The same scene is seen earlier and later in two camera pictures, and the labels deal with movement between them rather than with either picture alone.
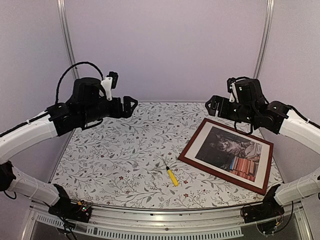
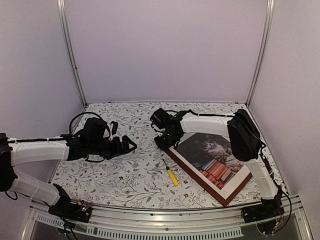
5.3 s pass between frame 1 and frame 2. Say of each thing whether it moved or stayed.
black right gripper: moved
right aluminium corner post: stayed
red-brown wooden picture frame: moved
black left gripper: moved
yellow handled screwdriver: stayed
